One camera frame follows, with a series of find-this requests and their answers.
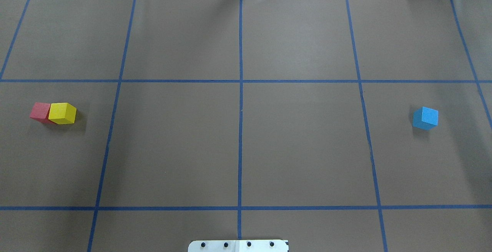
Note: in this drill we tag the blue block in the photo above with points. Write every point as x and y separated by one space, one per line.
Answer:
425 118

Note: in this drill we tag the yellow block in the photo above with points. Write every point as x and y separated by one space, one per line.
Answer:
62 113

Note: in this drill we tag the red block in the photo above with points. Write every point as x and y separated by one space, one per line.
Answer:
40 113

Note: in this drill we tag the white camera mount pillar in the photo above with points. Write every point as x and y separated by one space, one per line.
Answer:
258 245

